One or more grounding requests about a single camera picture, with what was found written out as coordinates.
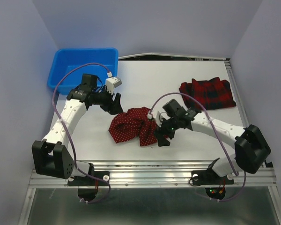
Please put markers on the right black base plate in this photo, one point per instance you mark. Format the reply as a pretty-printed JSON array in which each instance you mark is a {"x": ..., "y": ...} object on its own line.
[{"x": 208, "y": 177}]

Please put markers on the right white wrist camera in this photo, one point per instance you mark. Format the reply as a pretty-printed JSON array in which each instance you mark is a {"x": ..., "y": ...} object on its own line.
[{"x": 156, "y": 117}]

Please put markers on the red white-dotted skirt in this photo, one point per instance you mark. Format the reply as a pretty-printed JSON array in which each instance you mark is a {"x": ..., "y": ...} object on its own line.
[{"x": 131, "y": 124}]

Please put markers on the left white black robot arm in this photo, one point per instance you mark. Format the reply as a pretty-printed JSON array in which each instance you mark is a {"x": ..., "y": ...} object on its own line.
[{"x": 51, "y": 156}]

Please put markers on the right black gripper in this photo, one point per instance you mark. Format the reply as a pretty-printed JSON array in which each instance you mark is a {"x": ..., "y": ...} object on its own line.
[{"x": 161, "y": 140}]

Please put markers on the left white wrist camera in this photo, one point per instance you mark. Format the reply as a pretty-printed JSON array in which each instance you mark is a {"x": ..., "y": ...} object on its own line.
[{"x": 112, "y": 83}]

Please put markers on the blue plastic bin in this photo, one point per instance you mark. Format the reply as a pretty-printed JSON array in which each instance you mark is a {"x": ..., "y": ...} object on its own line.
[{"x": 101, "y": 60}]

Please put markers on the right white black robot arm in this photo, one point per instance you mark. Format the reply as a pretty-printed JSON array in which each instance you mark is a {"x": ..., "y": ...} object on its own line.
[{"x": 250, "y": 146}]

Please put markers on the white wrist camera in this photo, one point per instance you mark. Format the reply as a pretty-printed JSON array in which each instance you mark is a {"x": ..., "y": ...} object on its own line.
[
  {"x": 156, "y": 117},
  {"x": 112, "y": 83}
]

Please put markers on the aluminium table frame rail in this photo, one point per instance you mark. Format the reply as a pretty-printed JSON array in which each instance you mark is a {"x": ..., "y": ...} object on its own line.
[{"x": 152, "y": 174}]

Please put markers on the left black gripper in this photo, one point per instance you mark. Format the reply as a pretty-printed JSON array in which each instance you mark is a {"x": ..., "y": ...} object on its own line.
[{"x": 113, "y": 107}]

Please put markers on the red navy plaid skirt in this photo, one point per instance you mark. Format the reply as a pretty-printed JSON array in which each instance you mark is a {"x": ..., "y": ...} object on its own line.
[{"x": 213, "y": 94}]

